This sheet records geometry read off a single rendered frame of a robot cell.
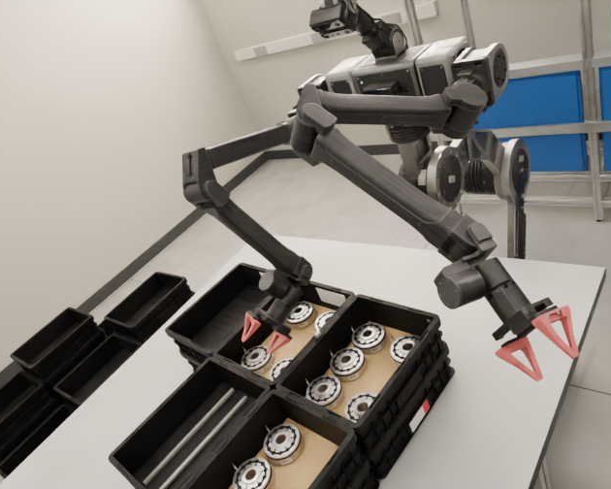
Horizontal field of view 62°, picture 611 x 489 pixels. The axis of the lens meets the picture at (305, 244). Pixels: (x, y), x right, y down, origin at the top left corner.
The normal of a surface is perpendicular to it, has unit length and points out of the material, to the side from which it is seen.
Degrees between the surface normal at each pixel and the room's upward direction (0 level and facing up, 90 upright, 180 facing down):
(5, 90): 90
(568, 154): 90
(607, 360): 0
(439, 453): 0
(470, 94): 38
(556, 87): 90
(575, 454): 0
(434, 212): 28
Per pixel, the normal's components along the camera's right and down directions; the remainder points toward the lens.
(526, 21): -0.55, 0.61
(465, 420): -0.35, -0.79
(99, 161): 0.75, 0.08
